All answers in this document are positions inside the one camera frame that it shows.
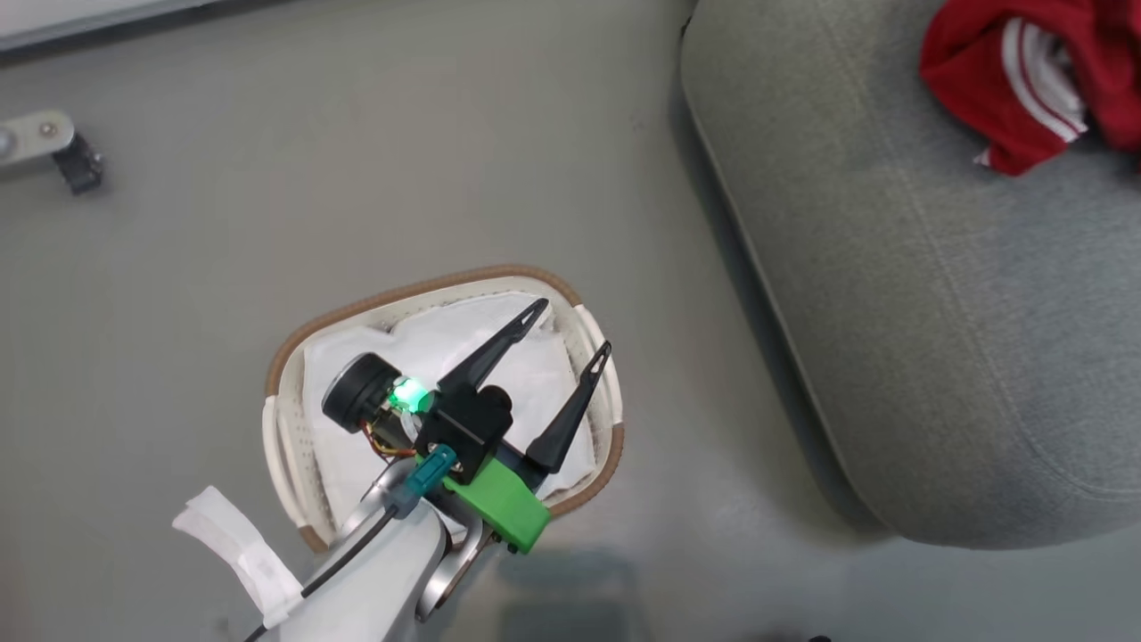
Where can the black and green right gripper body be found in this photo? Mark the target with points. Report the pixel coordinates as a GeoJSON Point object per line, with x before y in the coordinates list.
{"type": "Point", "coordinates": [472, 446]}

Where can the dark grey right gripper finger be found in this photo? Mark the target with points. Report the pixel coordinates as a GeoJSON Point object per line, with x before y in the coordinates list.
{"type": "Point", "coordinates": [495, 352]}
{"type": "Point", "coordinates": [575, 410]}

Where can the red and white garment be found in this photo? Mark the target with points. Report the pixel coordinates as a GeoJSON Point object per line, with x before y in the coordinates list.
{"type": "Point", "coordinates": [1025, 80]}

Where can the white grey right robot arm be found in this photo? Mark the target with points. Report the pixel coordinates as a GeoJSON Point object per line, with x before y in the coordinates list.
{"type": "Point", "coordinates": [383, 571]}

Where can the grey fabric sofa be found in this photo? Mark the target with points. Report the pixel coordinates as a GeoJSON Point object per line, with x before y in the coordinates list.
{"type": "Point", "coordinates": [936, 294]}

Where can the white cloth in basket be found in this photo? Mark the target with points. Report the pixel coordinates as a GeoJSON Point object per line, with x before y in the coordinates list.
{"type": "Point", "coordinates": [526, 392]}

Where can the white laundry basket brown rim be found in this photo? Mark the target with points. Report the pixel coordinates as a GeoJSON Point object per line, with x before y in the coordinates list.
{"type": "Point", "coordinates": [290, 446]}

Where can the white tape label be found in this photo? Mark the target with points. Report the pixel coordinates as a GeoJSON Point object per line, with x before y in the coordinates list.
{"type": "Point", "coordinates": [241, 548]}

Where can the black caster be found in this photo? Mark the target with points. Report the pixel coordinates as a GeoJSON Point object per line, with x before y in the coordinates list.
{"type": "Point", "coordinates": [80, 165]}

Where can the black round wrist camera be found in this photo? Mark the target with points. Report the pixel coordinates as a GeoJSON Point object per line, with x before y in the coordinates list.
{"type": "Point", "coordinates": [357, 392]}

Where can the grey metal frame foot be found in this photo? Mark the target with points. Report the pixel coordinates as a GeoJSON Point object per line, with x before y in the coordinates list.
{"type": "Point", "coordinates": [27, 138]}

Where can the aluminium frame rail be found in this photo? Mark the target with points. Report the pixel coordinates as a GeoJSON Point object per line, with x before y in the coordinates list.
{"type": "Point", "coordinates": [98, 22]}

